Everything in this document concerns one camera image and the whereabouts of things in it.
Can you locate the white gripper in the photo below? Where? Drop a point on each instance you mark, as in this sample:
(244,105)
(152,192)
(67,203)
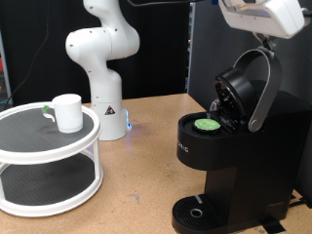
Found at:
(279,22)

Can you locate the green reusable coffee pod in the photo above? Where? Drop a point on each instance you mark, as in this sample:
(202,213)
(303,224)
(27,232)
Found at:
(207,124)

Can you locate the black Keurig coffee machine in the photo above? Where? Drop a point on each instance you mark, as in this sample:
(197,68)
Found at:
(253,162)

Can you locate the black backdrop curtain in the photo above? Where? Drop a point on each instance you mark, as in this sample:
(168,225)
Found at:
(162,48)

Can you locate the black tape strip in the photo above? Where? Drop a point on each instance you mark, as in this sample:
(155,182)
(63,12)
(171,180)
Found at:
(273,226)

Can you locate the white two-tier turntable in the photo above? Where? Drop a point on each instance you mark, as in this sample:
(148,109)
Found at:
(48,156)

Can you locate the grey metal post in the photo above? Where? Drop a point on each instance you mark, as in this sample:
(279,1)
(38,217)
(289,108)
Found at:
(7,81)

